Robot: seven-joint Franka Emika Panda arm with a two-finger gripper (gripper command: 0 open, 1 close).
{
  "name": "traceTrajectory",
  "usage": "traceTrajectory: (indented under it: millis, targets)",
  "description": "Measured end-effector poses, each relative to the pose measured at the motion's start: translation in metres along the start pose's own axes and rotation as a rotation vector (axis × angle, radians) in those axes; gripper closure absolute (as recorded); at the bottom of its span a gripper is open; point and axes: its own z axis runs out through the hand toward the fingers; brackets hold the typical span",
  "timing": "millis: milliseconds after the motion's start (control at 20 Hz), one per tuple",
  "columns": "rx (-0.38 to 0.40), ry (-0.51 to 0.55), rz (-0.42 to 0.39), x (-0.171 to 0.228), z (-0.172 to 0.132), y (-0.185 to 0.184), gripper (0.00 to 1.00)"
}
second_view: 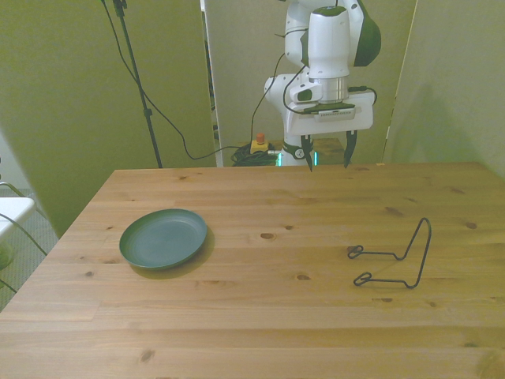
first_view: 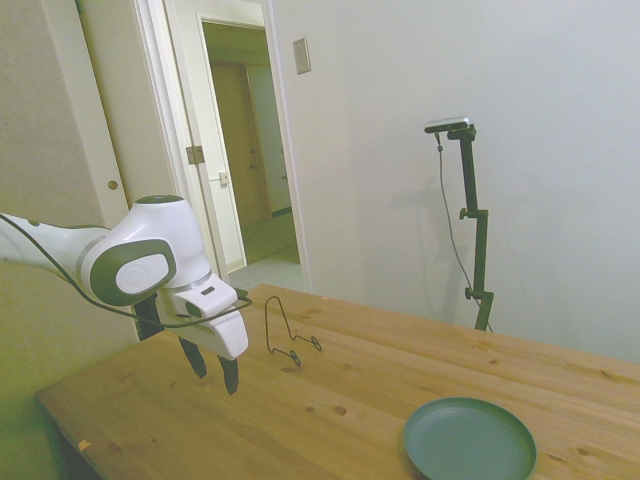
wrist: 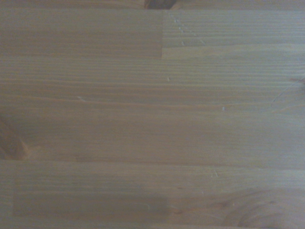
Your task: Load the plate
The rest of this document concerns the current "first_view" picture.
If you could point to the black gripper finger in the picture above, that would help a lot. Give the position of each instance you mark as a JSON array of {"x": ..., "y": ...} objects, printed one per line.
[
  {"x": 195, "y": 357},
  {"x": 229, "y": 375}
]

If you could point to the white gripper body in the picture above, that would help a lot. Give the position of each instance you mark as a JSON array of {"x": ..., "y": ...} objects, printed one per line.
[{"x": 227, "y": 335}]

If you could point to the green round plate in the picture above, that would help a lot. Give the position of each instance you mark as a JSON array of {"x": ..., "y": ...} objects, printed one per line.
[{"x": 465, "y": 440}]

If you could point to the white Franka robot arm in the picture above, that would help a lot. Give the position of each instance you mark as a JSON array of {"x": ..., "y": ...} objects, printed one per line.
[{"x": 150, "y": 225}]

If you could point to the metal door latch plate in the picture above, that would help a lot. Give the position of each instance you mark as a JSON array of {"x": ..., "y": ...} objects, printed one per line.
[{"x": 223, "y": 178}]

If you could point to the dark cabinet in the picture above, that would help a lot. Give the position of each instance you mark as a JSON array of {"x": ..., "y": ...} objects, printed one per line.
[{"x": 146, "y": 320}]

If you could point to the metal door hinge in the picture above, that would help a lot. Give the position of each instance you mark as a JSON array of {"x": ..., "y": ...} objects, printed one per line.
[{"x": 194, "y": 155}]

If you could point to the brown wooden hallway door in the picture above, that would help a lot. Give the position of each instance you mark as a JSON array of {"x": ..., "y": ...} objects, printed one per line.
[{"x": 240, "y": 150}]

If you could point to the white open door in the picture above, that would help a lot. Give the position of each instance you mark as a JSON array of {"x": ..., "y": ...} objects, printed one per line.
[{"x": 222, "y": 125}]

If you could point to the white closet door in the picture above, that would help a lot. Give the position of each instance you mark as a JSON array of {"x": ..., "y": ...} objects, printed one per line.
[{"x": 130, "y": 100}]

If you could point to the black camera stand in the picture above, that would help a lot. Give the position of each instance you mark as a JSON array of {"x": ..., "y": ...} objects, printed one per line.
[{"x": 481, "y": 250}]

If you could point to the beige wall switch plate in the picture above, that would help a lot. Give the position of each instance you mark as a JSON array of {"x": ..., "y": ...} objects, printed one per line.
[{"x": 301, "y": 56}]

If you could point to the grey stereo camera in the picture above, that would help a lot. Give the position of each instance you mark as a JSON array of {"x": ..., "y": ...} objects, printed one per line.
[{"x": 447, "y": 125}]

